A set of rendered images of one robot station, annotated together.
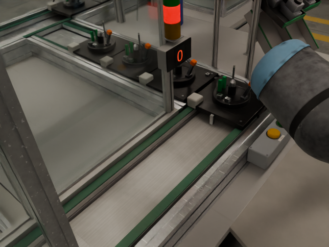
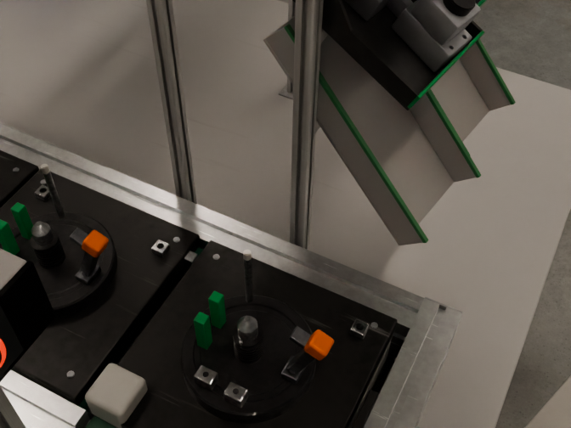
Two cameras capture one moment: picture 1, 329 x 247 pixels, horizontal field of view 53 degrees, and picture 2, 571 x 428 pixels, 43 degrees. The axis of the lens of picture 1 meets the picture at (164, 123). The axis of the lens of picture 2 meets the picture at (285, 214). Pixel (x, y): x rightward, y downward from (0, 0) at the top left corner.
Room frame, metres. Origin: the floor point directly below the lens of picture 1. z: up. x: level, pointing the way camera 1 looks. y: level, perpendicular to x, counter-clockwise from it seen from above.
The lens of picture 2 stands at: (0.64, -0.19, 1.65)
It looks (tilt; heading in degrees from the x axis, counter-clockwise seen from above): 50 degrees down; 344
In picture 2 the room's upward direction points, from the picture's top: 1 degrees clockwise
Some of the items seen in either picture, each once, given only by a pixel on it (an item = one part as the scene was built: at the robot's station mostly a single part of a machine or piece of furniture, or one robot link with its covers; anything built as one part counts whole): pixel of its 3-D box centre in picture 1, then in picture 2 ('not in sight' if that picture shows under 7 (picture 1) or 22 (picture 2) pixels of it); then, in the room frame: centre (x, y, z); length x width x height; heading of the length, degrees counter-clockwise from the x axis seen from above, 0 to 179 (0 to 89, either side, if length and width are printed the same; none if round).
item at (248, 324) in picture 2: (232, 82); (247, 325); (1.01, -0.26, 1.04); 0.02 x 0.02 x 0.03
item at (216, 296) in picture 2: (223, 82); (217, 310); (1.05, -0.24, 1.02); 0.01 x 0.01 x 0.05; 47
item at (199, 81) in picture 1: (177, 67); (46, 245); (1.18, -0.07, 1.01); 0.24 x 0.24 x 0.13; 47
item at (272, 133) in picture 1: (273, 134); not in sight; (0.80, -0.36, 0.96); 0.04 x 0.04 x 0.02
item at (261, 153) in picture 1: (271, 140); not in sight; (0.80, -0.36, 0.93); 0.21 x 0.07 x 0.06; 137
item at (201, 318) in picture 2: (220, 85); (203, 330); (1.03, -0.22, 1.02); 0.01 x 0.01 x 0.05; 47
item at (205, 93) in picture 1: (230, 99); (249, 364); (1.01, -0.26, 0.96); 0.24 x 0.24 x 0.02; 47
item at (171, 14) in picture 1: (172, 12); not in sight; (0.95, -0.04, 1.34); 0.05 x 0.05 x 0.05
